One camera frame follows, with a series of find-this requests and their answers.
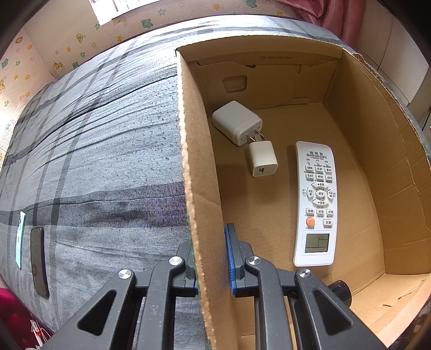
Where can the black smartphone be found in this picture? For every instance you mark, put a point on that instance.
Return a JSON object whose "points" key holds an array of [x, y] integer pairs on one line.
{"points": [[38, 262]]}

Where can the teal smartphone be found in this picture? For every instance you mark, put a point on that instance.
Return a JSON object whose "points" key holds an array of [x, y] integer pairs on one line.
{"points": [[20, 242]]}

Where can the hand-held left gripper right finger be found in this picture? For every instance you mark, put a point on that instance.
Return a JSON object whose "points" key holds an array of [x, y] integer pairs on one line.
{"points": [[230, 259]]}

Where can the brown cardboard box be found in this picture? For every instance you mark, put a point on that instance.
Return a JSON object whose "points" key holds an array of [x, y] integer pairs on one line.
{"points": [[269, 202]]}

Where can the bright window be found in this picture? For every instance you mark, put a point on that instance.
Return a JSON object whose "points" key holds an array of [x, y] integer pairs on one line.
{"points": [[107, 10]]}

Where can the small white charger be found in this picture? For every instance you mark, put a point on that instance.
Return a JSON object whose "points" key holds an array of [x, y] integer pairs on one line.
{"points": [[261, 156]]}

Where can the dark blue case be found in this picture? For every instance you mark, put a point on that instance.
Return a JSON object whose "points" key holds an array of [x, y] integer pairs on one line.
{"points": [[341, 290]]}

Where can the large white charger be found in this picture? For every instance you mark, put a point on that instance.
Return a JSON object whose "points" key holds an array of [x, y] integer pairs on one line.
{"points": [[235, 119]]}

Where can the pink curtain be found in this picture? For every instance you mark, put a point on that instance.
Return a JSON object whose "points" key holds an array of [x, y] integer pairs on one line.
{"points": [[330, 16]]}

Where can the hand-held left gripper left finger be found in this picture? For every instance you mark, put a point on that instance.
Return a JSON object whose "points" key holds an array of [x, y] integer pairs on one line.
{"points": [[183, 269]]}

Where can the cream wardrobe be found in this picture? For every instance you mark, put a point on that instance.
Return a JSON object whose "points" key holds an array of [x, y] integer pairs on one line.
{"points": [[394, 40]]}

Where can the white remote control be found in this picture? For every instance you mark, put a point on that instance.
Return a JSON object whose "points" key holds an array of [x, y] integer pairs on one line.
{"points": [[316, 202]]}

